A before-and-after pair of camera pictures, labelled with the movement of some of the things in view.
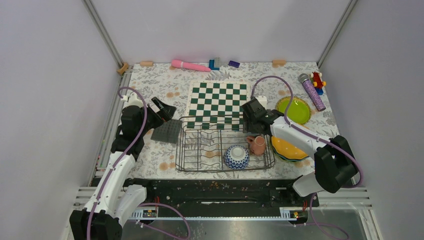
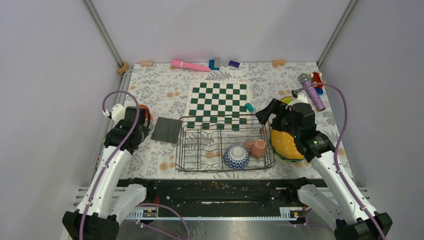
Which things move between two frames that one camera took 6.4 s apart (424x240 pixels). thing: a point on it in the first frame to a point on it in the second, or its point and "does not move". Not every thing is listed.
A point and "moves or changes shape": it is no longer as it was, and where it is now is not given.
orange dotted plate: x=287 y=149 does not move
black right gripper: x=247 y=126 to x=273 y=107
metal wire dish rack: x=216 y=143 does not move
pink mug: x=257 y=144 moves or changes shape
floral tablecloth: x=205 y=139 does not move
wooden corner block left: x=123 y=69 does not move
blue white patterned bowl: x=236 y=157 does not move
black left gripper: x=166 y=112 to x=145 y=130
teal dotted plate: x=290 y=159 does not move
